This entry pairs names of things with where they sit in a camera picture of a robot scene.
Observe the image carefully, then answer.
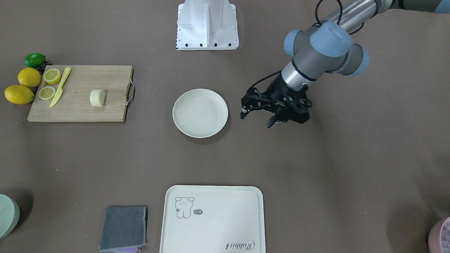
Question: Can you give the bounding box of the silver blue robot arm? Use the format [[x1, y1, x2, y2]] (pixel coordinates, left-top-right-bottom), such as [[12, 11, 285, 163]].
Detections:
[[265, 0, 449, 128]]

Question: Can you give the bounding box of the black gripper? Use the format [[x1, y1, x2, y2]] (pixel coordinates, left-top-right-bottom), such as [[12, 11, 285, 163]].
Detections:
[[266, 74, 312, 128]]

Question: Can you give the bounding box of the grey folded cloth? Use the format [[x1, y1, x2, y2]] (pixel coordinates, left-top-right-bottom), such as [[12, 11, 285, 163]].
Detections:
[[99, 206, 147, 253]]

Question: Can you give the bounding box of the bamboo cutting board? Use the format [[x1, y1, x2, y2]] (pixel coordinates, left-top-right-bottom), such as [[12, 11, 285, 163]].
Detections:
[[27, 65, 134, 122]]

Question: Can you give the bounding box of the green lime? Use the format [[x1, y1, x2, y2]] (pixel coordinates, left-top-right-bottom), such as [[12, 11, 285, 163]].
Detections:
[[24, 53, 47, 69]]

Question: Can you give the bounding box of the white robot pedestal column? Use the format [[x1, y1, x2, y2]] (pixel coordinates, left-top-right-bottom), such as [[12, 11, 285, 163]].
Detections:
[[176, 0, 239, 50]]

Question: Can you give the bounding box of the whole lemon near lime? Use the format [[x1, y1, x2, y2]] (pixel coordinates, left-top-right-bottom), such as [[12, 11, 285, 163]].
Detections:
[[18, 67, 41, 88]]

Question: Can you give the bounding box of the pink bowl with ice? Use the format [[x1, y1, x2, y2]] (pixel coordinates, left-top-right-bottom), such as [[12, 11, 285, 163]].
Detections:
[[428, 217, 450, 253]]

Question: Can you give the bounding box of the lemon half near knife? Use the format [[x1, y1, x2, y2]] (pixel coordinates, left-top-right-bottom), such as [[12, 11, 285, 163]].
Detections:
[[43, 68, 62, 85]]

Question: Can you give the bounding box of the cream round plate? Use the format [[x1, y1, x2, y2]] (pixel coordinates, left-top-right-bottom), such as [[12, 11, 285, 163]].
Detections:
[[172, 89, 229, 139]]

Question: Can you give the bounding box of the yellow plastic knife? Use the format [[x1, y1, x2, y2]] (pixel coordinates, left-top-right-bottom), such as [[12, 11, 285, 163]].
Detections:
[[49, 67, 72, 108]]

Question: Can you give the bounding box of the lemon half outer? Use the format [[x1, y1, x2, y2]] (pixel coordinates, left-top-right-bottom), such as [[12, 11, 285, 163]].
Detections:
[[37, 85, 56, 100]]

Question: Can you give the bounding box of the mint green bowl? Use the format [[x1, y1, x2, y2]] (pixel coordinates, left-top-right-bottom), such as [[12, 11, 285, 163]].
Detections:
[[0, 194, 20, 239]]

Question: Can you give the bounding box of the cream rabbit tray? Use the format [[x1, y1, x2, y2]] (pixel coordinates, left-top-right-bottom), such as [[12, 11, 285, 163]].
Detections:
[[160, 185, 266, 253]]

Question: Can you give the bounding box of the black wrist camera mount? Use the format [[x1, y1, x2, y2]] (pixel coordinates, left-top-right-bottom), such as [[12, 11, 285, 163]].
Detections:
[[240, 87, 274, 119]]

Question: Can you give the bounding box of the whole lemon outer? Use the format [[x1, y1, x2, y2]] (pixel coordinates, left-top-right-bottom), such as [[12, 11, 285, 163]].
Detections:
[[4, 85, 35, 105]]

